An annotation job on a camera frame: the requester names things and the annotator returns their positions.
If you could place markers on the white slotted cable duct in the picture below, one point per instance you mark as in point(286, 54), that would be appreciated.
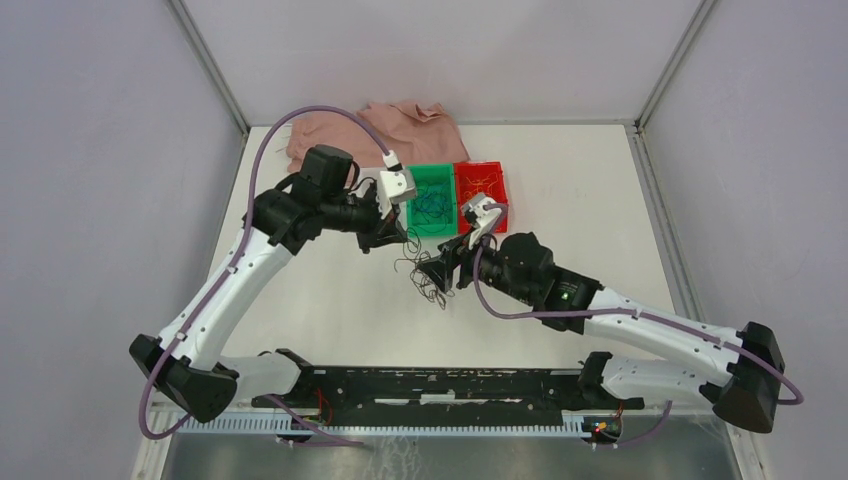
point(279, 423)

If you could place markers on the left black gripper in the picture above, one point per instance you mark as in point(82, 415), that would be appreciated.
point(385, 231)

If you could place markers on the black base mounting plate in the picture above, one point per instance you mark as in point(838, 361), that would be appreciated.
point(347, 396)

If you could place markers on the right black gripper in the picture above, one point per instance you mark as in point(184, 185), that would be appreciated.
point(440, 268)

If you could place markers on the green plastic bin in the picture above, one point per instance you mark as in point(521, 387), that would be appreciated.
point(433, 212)

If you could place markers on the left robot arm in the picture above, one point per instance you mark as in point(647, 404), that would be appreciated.
point(185, 362)

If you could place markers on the red plastic bin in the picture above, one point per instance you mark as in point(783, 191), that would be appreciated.
point(472, 178)

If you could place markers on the pink crumpled cloth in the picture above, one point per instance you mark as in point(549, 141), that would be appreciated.
point(418, 135)

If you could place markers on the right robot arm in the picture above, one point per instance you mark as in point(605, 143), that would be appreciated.
point(738, 373)

